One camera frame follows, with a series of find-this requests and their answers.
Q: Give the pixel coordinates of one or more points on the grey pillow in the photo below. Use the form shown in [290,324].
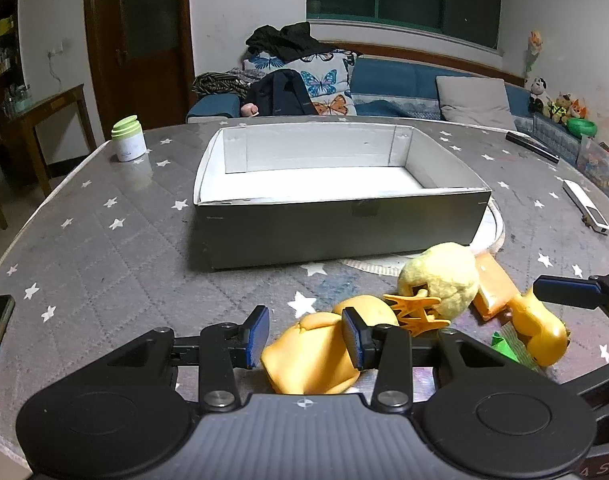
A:
[472,100]

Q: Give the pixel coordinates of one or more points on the grey cardboard box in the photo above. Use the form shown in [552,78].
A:
[334,232]

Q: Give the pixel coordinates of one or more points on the clear storage bin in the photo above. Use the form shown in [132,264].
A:
[601,162]

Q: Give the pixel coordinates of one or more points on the black remote control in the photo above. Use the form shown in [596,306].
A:
[531,146]

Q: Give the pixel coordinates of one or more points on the stuffed toys group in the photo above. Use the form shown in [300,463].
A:
[566,107]

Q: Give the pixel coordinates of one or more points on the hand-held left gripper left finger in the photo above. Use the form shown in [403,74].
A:
[258,336]

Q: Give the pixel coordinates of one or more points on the blue sofa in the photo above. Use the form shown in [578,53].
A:
[399,80]

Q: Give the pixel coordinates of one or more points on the orange block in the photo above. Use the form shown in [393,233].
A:
[494,285]

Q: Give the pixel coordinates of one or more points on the grey star-print tablecloth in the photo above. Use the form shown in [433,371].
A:
[109,260]

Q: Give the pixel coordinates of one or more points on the striped cloth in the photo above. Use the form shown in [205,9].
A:
[219,82]

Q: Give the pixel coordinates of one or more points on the hanging cartoon doll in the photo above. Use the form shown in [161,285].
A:
[534,47]

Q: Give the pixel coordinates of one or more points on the panda plush toy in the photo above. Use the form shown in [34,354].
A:
[538,92]

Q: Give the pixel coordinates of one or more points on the brown wooden door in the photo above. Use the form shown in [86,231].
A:
[144,35]

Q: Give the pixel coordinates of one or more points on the black clothing pile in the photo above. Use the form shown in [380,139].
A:
[289,40]

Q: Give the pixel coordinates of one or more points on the green bowl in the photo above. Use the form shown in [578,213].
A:
[581,126]

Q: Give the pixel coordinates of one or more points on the green toy piece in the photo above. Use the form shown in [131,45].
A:
[501,344]

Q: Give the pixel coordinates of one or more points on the butterfly print pillow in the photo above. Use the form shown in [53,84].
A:
[324,80]

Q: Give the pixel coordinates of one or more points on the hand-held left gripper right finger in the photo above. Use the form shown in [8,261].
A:
[353,340]

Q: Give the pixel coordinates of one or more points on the round white-rimmed mat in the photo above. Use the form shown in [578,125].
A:
[374,264]

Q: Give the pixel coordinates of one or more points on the wooden side table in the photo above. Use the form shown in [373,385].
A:
[44,105]

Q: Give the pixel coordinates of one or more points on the white remote control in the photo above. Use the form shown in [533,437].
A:
[586,205]

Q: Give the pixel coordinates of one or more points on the wooden shelf unit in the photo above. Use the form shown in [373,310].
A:
[2,50]

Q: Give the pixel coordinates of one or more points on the white jar with green lid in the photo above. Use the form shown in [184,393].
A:
[129,145]

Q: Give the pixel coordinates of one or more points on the small pink toy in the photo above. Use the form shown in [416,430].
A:
[249,109]

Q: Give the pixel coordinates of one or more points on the dark jacket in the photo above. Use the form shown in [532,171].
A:
[279,95]

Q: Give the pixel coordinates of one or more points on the yellow plush duck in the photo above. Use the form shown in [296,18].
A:
[444,275]

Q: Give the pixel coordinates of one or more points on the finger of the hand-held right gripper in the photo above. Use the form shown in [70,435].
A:
[566,292]

